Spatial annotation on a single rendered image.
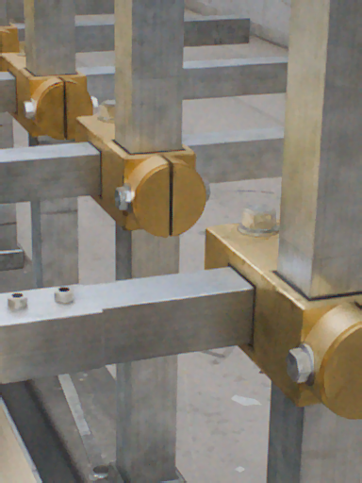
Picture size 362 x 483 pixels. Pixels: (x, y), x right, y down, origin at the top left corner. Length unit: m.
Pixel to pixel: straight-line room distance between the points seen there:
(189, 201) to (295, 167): 0.22
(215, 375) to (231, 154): 1.79
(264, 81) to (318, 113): 0.60
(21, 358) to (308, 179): 0.15
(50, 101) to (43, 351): 0.45
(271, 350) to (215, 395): 1.95
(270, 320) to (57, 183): 0.27
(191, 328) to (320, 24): 0.16
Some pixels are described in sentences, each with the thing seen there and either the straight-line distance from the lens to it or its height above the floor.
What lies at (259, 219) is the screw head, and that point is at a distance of 0.58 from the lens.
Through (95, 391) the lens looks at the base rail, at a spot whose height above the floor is 0.70.
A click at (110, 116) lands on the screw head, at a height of 0.97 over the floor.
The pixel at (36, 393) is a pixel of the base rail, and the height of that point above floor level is 0.70.
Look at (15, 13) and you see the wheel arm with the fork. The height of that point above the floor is 0.94.
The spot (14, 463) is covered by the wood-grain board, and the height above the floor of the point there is 0.90.
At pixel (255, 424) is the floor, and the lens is 2.38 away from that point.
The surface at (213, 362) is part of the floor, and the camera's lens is 2.63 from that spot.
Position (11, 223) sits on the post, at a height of 0.75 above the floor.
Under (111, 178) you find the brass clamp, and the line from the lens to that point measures 0.74.
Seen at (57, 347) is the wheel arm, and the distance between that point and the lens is 0.51.
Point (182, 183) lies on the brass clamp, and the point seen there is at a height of 0.96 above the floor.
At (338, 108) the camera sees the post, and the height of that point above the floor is 1.06.
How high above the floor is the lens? 1.17
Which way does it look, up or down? 21 degrees down
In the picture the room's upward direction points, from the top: 1 degrees clockwise
